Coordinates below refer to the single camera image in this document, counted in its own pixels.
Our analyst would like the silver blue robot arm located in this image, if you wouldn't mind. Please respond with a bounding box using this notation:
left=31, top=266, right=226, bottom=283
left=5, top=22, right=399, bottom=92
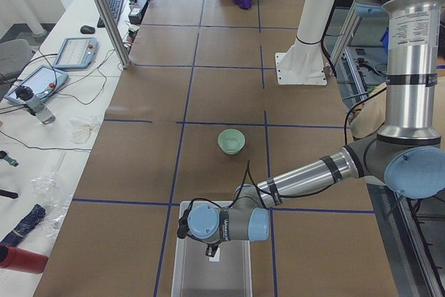
left=177, top=0, right=444, bottom=257

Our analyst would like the white label in box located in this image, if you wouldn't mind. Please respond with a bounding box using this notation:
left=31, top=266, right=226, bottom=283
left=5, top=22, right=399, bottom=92
left=209, top=248, right=221, bottom=262

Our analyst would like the clear plastic storage box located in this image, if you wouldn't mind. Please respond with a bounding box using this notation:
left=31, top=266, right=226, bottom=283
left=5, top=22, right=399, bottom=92
left=170, top=200, right=254, bottom=297

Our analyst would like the black power adapter box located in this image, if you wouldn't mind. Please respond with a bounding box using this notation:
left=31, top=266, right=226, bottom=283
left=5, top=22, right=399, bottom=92
left=128, top=0, right=148, bottom=25

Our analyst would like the light green bowl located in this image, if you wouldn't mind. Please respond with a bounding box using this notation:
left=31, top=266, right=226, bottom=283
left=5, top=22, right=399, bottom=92
left=218, top=129, right=245, bottom=155

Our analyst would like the crumpled clear plastic wrap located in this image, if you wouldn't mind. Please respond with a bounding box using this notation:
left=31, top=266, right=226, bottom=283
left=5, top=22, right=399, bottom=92
left=31, top=172, right=73, bottom=241

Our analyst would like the folded blue umbrella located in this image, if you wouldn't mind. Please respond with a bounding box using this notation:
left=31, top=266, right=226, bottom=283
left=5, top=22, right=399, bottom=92
left=1, top=204, right=46, bottom=247

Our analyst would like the white crumpled tissue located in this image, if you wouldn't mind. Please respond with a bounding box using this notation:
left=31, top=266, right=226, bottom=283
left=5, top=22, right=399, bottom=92
left=69, top=117, right=102, bottom=144

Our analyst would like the dark red bottle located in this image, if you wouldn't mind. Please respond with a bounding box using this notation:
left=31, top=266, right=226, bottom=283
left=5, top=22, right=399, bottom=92
left=1, top=244, right=49, bottom=274

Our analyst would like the person in beige shirt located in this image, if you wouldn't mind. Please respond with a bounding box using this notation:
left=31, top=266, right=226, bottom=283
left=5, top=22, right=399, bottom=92
left=349, top=11, right=445, bottom=141

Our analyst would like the black marker pen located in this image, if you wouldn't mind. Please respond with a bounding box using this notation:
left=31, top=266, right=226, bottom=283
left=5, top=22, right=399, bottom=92
left=0, top=189, right=19, bottom=199

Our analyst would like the green wrist watch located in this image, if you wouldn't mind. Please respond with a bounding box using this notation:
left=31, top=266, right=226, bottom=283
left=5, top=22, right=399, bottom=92
left=0, top=150, right=19, bottom=167

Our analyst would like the blue teach pendant near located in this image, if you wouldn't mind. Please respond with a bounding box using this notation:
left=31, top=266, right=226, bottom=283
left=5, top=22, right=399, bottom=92
left=4, top=65, right=69, bottom=104

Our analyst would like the blue teach pendant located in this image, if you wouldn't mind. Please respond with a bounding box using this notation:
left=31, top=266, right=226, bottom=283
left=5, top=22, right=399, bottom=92
left=4, top=65, right=69, bottom=104
left=53, top=37, right=98, bottom=70

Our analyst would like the blue teach pendant far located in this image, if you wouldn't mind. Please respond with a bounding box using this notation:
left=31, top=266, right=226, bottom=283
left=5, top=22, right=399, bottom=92
left=53, top=37, right=98, bottom=70

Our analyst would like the clear water bottle black cap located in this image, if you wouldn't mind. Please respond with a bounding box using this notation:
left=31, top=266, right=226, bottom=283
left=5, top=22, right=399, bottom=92
left=15, top=86, right=56, bottom=125

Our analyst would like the black computer mouse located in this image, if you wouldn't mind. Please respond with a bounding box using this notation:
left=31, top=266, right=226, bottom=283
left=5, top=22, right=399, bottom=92
left=80, top=25, right=95, bottom=35

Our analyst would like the black keyboard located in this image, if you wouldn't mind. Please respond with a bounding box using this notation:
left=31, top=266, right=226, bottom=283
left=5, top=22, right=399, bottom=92
left=106, top=0, right=125, bottom=23

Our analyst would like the grey office chair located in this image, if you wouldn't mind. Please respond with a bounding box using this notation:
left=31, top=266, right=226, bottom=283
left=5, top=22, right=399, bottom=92
left=1, top=39, right=33, bottom=83

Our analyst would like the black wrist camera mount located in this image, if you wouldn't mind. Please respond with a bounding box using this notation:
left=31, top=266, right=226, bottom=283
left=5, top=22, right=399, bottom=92
left=177, top=207, right=191, bottom=239

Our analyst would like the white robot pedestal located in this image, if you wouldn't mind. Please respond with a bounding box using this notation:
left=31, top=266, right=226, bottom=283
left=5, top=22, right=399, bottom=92
left=275, top=0, right=334, bottom=86

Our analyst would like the aluminium frame post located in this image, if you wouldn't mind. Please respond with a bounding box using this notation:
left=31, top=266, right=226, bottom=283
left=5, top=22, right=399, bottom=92
left=94, top=0, right=130, bottom=69

